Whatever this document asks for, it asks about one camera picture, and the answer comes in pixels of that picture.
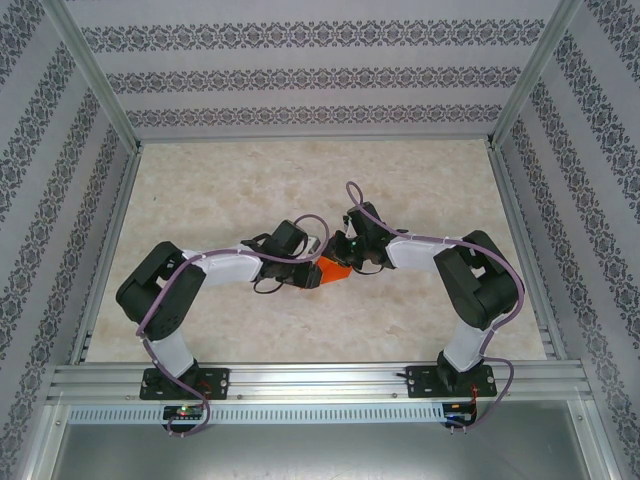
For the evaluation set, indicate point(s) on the aluminium mounting rail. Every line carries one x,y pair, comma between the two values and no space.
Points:
320,382

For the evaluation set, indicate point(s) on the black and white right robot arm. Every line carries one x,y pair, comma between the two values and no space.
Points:
480,285

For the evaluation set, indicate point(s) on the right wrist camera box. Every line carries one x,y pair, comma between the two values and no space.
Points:
346,221

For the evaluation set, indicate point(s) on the grey sheet metal panel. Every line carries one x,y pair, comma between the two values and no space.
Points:
320,450

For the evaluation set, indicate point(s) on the aluminium frame bar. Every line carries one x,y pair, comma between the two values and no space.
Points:
42,445
600,445

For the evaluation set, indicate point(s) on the aluminium side rail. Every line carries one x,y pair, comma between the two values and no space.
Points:
517,225
111,250

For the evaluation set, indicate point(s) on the orange paper sheet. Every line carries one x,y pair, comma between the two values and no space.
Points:
335,271

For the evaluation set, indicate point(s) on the small circuit board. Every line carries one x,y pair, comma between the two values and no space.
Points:
457,412
185,412

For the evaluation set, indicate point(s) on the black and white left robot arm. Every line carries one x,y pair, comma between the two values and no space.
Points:
160,295

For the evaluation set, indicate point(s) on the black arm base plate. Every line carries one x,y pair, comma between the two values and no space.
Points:
417,382
220,382

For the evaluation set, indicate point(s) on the aluminium frame post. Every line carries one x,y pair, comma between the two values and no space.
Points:
526,82
101,82

